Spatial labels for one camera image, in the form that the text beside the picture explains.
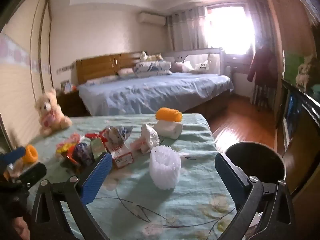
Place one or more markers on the white plush toy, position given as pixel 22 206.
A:
pixel 144 56

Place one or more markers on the red white snack packet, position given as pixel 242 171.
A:
pixel 117 142

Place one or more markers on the wooden wardrobe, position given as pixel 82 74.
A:
pixel 290 25

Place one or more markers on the yellowish plush toy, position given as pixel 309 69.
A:
pixel 157 57

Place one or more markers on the cream teddy bear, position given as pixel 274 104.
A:
pixel 51 115

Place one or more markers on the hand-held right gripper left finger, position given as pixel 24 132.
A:
pixel 96 177

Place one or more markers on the purple wrapper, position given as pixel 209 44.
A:
pixel 83 153

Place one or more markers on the grey striped curtain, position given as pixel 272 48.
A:
pixel 185 30
pixel 257 25

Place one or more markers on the yellow pink wrapper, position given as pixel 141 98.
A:
pixel 67 147

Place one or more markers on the black trash bin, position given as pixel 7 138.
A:
pixel 257 160

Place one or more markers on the black media cabinet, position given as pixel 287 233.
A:
pixel 307 135

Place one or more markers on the cream sliding wardrobe doors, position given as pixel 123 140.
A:
pixel 22 67

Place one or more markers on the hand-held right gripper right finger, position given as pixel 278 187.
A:
pixel 231 177

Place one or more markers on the dark red coat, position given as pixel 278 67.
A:
pixel 262 65

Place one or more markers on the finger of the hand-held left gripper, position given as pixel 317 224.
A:
pixel 33 171
pixel 13 155

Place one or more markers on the white plastic bag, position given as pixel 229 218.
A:
pixel 150 136

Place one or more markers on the wooden nightstand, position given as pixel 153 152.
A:
pixel 70 105

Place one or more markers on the wall switch panel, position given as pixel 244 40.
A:
pixel 64 69

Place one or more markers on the blue lit screen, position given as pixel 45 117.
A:
pixel 291 110

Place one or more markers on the teal cloth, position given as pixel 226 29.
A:
pixel 315 89

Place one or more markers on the white foam fruit net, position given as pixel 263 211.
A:
pixel 165 167

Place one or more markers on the green carton box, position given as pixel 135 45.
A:
pixel 98 148

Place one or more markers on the blue white pillow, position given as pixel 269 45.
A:
pixel 101 80

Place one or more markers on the wooden headboard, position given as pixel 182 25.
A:
pixel 100 65

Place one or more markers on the bright window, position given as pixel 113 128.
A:
pixel 230 30

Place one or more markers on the photo frame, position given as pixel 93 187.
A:
pixel 65 85

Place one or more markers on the person's left hand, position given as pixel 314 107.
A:
pixel 21 227

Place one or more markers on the grey bed guard rail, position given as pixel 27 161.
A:
pixel 200 55

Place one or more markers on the white air conditioner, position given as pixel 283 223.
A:
pixel 152 18

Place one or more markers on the bed with blue sheet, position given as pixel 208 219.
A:
pixel 150 92

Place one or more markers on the brown plush toy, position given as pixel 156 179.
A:
pixel 307 72

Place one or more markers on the folded blue white quilt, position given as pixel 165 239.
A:
pixel 152 68

